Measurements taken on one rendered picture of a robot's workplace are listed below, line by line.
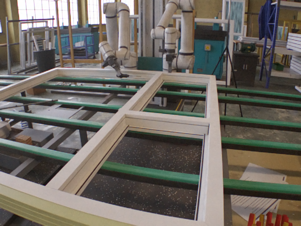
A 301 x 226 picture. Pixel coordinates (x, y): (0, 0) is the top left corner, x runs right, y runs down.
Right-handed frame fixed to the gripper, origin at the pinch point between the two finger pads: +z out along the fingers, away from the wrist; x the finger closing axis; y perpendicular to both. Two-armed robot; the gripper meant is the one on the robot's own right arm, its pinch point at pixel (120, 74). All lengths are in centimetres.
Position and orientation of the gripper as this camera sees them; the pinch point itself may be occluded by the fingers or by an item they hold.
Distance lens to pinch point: 175.7
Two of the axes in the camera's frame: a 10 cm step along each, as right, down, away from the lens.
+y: 8.5, -5.1, -1.2
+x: 2.2, 1.3, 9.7
